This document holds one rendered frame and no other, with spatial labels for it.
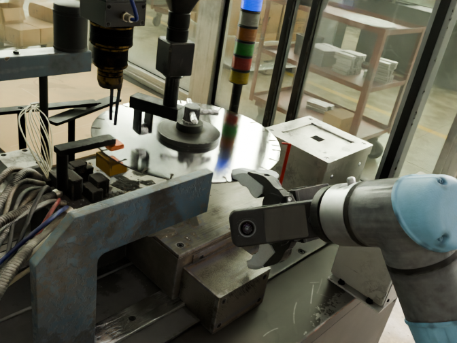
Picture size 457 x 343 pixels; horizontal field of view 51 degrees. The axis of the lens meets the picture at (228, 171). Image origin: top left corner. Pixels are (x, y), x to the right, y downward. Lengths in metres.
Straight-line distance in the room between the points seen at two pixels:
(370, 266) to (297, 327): 0.16
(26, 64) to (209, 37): 0.67
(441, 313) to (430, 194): 0.13
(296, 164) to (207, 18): 0.58
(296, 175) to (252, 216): 0.44
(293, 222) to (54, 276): 0.28
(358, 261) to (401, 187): 0.37
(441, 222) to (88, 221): 0.35
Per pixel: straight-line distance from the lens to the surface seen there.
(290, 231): 0.60
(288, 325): 0.80
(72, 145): 0.71
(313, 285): 0.89
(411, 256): 0.51
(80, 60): 0.92
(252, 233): 0.59
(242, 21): 1.07
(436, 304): 0.54
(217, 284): 0.73
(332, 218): 0.56
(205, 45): 1.43
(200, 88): 1.47
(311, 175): 1.00
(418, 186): 0.49
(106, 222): 0.55
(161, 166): 0.73
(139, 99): 0.76
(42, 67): 0.89
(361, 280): 0.87
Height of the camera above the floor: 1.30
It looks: 28 degrees down
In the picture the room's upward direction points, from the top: 10 degrees clockwise
